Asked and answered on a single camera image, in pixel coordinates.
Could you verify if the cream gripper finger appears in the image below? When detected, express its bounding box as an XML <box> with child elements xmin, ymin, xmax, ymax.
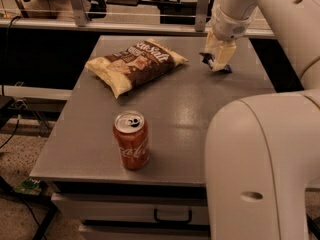
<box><xmin>204</xmin><ymin>31</ymin><xmax>220</xmax><ymax>58</ymax></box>
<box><xmin>212</xmin><ymin>40</ymin><xmax>236</xmax><ymax>71</ymax></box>

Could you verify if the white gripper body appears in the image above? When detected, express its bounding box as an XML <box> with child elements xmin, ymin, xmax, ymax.
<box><xmin>211</xmin><ymin>5</ymin><xmax>252</xmax><ymax>41</ymax></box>

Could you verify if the blue rxbar blueberry bar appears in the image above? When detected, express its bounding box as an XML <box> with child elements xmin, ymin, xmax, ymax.
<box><xmin>200</xmin><ymin>53</ymin><xmax>232</xmax><ymax>74</ymax></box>

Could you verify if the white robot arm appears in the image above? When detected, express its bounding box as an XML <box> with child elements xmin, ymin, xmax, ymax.
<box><xmin>205</xmin><ymin>0</ymin><xmax>320</xmax><ymax>240</ymax></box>

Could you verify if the brown sea salt chip bag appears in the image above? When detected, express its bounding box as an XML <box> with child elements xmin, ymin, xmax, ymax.
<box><xmin>86</xmin><ymin>38</ymin><xmax>187</xmax><ymax>98</ymax></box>

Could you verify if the red coca-cola can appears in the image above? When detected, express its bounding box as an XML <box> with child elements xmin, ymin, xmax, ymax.
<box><xmin>113</xmin><ymin>110</ymin><xmax>149</xmax><ymax>170</ymax></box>

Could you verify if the metal railing with posts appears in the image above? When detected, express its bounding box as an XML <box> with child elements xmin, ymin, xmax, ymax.
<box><xmin>0</xmin><ymin>0</ymin><xmax>276</xmax><ymax>40</ymax></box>

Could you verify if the green packet on floor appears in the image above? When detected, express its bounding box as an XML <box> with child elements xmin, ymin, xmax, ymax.
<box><xmin>13</xmin><ymin>178</ymin><xmax>42</xmax><ymax>196</ymax></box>

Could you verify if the black drawer handle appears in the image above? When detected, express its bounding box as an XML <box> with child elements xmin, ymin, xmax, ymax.
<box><xmin>153</xmin><ymin>209</ymin><xmax>193</xmax><ymax>224</ymax></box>

